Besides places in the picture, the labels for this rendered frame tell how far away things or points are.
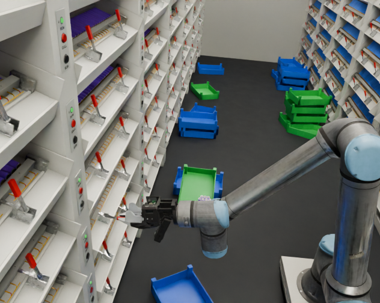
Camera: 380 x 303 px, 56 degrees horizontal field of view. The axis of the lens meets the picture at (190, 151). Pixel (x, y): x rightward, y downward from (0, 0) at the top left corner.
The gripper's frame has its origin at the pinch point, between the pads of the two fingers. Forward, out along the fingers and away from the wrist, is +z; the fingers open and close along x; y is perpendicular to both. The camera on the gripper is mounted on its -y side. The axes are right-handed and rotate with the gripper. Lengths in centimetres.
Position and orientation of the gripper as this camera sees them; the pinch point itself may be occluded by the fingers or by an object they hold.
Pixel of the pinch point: (122, 218)
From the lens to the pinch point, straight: 130.4
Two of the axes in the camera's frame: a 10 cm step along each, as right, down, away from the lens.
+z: -9.9, 0.3, 1.5
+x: -1.1, 5.0, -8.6
